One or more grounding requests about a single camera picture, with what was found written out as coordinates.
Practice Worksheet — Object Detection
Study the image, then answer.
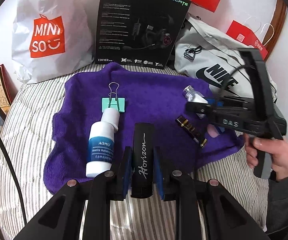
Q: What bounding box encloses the black headset box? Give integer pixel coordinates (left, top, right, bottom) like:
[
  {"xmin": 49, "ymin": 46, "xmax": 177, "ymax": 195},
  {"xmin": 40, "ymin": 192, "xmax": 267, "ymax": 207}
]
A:
[{"xmin": 95, "ymin": 0, "xmax": 190, "ymax": 69}]

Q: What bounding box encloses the black Horizon case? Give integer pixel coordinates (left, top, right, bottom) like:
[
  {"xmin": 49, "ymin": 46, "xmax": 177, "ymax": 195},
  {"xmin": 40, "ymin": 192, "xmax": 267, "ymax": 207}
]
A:
[{"xmin": 131, "ymin": 123, "xmax": 154, "ymax": 199}]

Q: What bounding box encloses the pink blue small container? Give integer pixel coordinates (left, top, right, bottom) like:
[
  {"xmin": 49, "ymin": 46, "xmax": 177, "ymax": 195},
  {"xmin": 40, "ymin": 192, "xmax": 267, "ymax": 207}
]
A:
[{"xmin": 207, "ymin": 124, "xmax": 225, "ymax": 138}]

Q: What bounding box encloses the wooden door frame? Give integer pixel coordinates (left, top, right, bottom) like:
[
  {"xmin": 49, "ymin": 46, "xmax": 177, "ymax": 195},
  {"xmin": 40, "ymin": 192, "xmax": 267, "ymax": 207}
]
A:
[{"xmin": 263, "ymin": 0, "xmax": 287, "ymax": 61}]

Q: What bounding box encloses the clear glass pill bottle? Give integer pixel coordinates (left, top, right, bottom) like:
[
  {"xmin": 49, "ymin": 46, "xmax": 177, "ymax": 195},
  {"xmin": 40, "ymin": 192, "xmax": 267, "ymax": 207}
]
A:
[{"xmin": 182, "ymin": 86, "xmax": 208, "ymax": 104}]

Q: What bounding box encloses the person's right hand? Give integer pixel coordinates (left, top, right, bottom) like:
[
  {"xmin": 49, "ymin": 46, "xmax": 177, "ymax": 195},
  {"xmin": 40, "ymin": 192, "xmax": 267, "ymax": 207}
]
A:
[{"xmin": 243, "ymin": 134, "xmax": 288, "ymax": 181}]

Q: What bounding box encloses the purple towel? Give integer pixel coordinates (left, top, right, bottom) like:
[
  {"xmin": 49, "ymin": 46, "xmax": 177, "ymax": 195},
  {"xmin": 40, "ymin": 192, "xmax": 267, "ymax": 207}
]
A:
[{"xmin": 43, "ymin": 63, "xmax": 243, "ymax": 193}]

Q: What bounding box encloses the teal binder clip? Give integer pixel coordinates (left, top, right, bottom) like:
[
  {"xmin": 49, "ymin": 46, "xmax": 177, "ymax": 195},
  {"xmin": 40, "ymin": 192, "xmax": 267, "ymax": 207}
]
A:
[{"xmin": 102, "ymin": 82, "xmax": 126, "ymax": 113}]

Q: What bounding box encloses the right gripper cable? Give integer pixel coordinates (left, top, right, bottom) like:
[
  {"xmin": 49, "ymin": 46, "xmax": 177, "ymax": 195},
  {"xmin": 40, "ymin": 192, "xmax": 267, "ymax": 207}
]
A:
[{"xmin": 219, "ymin": 64, "xmax": 278, "ymax": 100}]

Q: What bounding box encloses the person's right forearm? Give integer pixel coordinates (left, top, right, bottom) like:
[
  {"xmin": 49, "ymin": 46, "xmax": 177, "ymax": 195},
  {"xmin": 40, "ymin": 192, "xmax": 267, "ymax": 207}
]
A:
[{"xmin": 266, "ymin": 171, "xmax": 288, "ymax": 239}]

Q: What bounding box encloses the grey Nike bag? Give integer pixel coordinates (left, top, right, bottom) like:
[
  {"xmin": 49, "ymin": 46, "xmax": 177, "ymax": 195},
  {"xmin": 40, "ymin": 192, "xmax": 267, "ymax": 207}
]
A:
[{"xmin": 174, "ymin": 13, "xmax": 278, "ymax": 103}]

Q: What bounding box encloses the small red paper bag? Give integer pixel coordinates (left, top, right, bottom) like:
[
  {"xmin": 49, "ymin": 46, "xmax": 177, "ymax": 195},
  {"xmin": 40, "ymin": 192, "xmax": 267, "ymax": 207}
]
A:
[{"xmin": 226, "ymin": 16, "xmax": 275, "ymax": 60}]

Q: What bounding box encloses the white Miniso plastic bag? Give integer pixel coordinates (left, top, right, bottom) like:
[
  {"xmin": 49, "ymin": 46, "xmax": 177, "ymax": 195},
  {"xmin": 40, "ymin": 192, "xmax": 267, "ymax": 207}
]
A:
[{"xmin": 12, "ymin": 0, "xmax": 94, "ymax": 84}]

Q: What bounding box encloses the black cable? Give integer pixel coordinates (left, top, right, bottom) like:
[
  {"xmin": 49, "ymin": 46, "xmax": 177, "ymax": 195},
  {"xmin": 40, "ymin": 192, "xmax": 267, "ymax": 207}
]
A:
[{"xmin": 0, "ymin": 115, "xmax": 28, "ymax": 227}]

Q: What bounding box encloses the striped bed cover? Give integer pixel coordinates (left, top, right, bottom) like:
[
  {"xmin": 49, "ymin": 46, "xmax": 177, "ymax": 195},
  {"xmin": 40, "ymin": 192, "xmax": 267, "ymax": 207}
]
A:
[{"xmin": 0, "ymin": 65, "xmax": 268, "ymax": 239}]

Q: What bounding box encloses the patterned notebook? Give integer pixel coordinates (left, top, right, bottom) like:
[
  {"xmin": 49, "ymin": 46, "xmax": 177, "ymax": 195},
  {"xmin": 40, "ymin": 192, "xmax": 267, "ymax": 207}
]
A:
[{"xmin": 0, "ymin": 64, "xmax": 13, "ymax": 107}]

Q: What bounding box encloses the white blue lotion bottle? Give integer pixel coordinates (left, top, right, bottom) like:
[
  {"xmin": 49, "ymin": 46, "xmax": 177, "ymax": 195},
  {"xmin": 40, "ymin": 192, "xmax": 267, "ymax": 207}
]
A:
[{"xmin": 85, "ymin": 108, "xmax": 120, "ymax": 178}]

